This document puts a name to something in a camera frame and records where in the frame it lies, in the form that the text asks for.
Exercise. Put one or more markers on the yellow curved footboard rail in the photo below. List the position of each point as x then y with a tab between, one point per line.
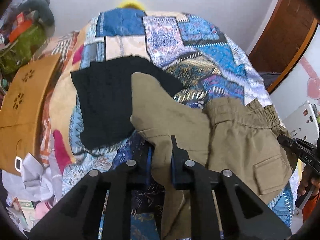
131	4

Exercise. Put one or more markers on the white crumpled cloth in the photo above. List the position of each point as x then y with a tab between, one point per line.
35	183

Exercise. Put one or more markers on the wooden wardrobe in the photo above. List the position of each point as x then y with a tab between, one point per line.
285	34

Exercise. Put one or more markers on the green fabric storage bin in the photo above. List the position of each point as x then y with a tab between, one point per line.
22	49

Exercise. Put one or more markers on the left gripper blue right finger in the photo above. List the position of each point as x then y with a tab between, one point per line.
182	168

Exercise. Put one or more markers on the black folded garment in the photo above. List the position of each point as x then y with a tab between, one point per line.
104	92

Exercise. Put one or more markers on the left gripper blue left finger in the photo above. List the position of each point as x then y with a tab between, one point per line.
143	158

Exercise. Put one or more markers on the orange box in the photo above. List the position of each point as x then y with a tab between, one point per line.
19	30

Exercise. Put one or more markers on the khaki olive pants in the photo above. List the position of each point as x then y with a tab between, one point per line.
225	134

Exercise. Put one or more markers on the person's right hand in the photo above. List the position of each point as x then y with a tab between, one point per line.
306	180

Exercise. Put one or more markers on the orange floral blanket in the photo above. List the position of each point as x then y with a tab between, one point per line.
60	99

